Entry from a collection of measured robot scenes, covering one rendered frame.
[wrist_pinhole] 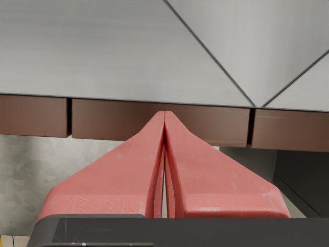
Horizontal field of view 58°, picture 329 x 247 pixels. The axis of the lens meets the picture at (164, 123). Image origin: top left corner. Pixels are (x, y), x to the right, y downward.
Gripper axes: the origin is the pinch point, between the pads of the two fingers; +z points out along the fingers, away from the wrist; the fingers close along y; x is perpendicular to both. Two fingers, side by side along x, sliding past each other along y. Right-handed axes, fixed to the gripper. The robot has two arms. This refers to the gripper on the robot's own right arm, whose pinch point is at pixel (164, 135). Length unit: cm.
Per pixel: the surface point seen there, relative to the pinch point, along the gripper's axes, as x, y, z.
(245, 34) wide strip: 0.9, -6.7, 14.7
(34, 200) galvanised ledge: 29.1, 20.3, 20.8
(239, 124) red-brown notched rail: 9.6, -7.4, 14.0
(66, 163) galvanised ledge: 23.8, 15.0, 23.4
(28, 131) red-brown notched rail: 10.3, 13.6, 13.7
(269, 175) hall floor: 77, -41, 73
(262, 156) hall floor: 70, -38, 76
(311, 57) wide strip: 2.5, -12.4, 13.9
